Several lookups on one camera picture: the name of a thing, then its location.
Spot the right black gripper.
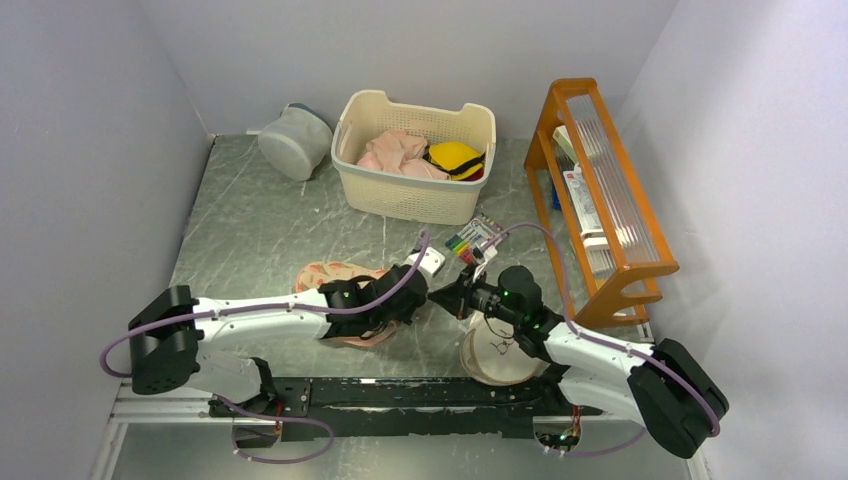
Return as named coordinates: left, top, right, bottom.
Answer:
left=429, top=263, right=522, bottom=327

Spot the floral mesh laundry bag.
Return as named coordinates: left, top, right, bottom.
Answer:
left=294, top=262, right=399, bottom=349

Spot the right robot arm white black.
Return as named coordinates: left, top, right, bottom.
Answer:
left=428, top=266, right=730, bottom=459

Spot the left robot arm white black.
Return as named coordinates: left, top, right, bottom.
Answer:
left=128, top=263, right=438, bottom=416

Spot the cream plastic laundry basket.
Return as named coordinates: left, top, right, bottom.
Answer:
left=331, top=90, right=496, bottom=225

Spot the grey round mesh bag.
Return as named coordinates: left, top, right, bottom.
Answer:
left=257, top=103, right=333, bottom=181

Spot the beige round glasses pouch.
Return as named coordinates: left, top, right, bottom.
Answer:
left=460, top=312, right=547, bottom=386

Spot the marker pen pack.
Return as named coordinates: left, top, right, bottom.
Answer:
left=444, top=212, right=503, bottom=264

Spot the yellow black cloth in basket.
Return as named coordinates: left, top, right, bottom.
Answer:
left=424, top=142, right=486, bottom=182

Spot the white box in rack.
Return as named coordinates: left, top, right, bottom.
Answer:
left=563, top=170, right=603, bottom=237

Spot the pink cloth in basket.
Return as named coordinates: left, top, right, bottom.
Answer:
left=356, top=129, right=450, bottom=180

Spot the orange wooden rack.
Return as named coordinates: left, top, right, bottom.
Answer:
left=524, top=78, right=679, bottom=329

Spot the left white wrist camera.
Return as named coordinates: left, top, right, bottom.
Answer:
left=404, top=247, right=445, bottom=278

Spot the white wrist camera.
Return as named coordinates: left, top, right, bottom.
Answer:
left=472, top=246, right=497, bottom=282
left=404, top=247, right=445, bottom=278

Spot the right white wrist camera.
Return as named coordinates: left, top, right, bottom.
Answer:
left=472, top=246, right=497, bottom=282

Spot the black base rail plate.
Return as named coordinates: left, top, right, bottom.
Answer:
left=210, top=376, right=604, bottom=446

